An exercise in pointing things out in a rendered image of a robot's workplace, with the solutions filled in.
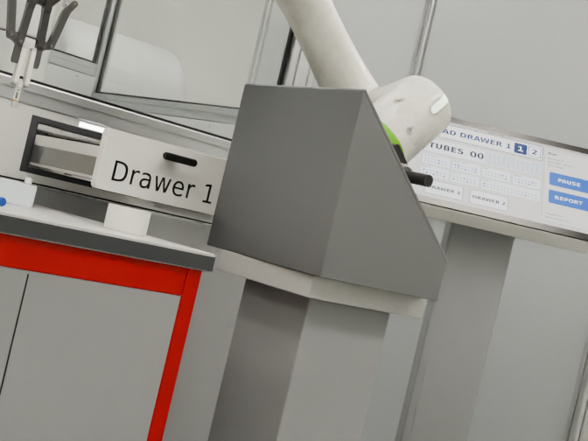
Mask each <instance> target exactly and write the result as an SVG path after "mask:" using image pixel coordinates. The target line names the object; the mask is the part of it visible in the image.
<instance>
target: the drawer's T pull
mask: <svg viewBox="0 0 588 441"><path fill-rule="evenodd" d="M163 158H164V159H166V160H169V161H172V162H176V163H180V164H183V165H189V166H192V167H195V166H196V165H197V163H198V162H197V160H195V159H192V158H189V157H183V156H180V155H177V154H173V153H170V152H165V153H164V154H163Z"/></svg>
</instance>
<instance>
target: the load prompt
mask: <svg viewBox="0 0 588 441"><path fill-rule="evenodd" d="M438 137H442V138H445V139H450V140H453V141H457V142H461V143H465V144H471V145H476V146H479V147H483V148H487V149H491V150H495V151H501V152H506V153H509V154H513V155H517V156H521V157H525V158H532V159H535V160H539V161H543V147H542V146H538V145H534V144H531V143H524V142H520V141H516V140H512V139H508V138H505V137H501V136H494V135H490V134H486V133H482V132H478V131H475V130H470V129H464V128H460V127H456V126H452V125H449V126H448V127H447V128H446V129H445V130H444V131H443V132H442V133H441V134H440V135H439V136H438Z"/></svg>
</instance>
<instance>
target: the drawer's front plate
mask: <svg viewBox="0 0 588 441"><path fill-rule="evenodd" d="M165 152H170V153H173V154H177V155H180V156H183V157H187V158H192V159H195V160H197V162H198V163H197V165H196V166H195V167H192V166H189V165H185V164H180V163H176V162H172V161H169V160H166V159H164V158H163V154H164V153H165ZM116 160H118V161H121V162H124V163H125V164H126V165H127V166H128V175H127V177H126V179H125V180H124V181H114V180H111V178H112V174H113V170H114V167H115V163H116ZM226 162H227V160H223V159H220V158H217V157H211V156H208V155H205V154H201V153H198V152H195V151H192V150H186V149H183V148H179V147H177V146H173V145H170V144H167V143H161V142H158V141H155V140H151V139H149V138H145V137H142V136H137V135H133V134H130V133H127V132H123V131H120V130H117V129H111V128H105V129H104V130H103V132H102V136H101V143H100V147H99V150H98V154H97V159H96V162H95V166H94V172H93V177H92V180H91V186H92V187H93V188H97V189H102V190H105V191H109V192H113V193H120V194H123V195H128V196H131V197H135V198H139V199H143V200H149V201H154V202H157V203H161V204H165V205H169V206H173V207H180V208H184V209H187V210H191V211H195V212H199V213H203V214H210V215H214V211H215V208H216V204H217V200H218V197H219V192H220V189H221V182H222V178H223V174H224V171H225V167H226ZM133 170H135V171H140V174H139V173H138V172H137V173H135V175H134V177H133V180H132V184H131V185H130V178H131V174H132V171H133ZM144 172H147V173H149V174H150V175H151V182H150V188H149V189H147V187H146V188H142V187H141V186H140V185H139V183H140V180H141V179H149V176H148V175H143V173H144ZM124 174H125V166H124V165H123V164H119V163H117V167H116V171H115V177H114V179H122V178H123V177H124ZM156 176H158V178H157V187H158V186H159V184H160V181H161V179H162V178H165V185H164V189H165V188H166V186H167V184H168V182H169V179H171V183H170V184H169V186H168V188H167V190H166V192H165V193H164V192H163V182H162V184H161V186H160V188H159V190H158V191H156ZM177 181H181V182H182V183H183V184H184V191H182V190H179V189H175V190H174V191H175V193H176V194H182V196H180V197H178V196H175V195H174V194H173V192H172V187H173V185H174V183H175V182H177ZM189 184H190V185H195V187H191V188H190V190H189V193H188V197H187V198H186V192H187V188H188V185H189ZM206 185H212V188H211V192H210V195H209V199H208V201H210V202H211V204H208V203H205V202H202V200H207V194H208V189H209V186H206Z"/></svg>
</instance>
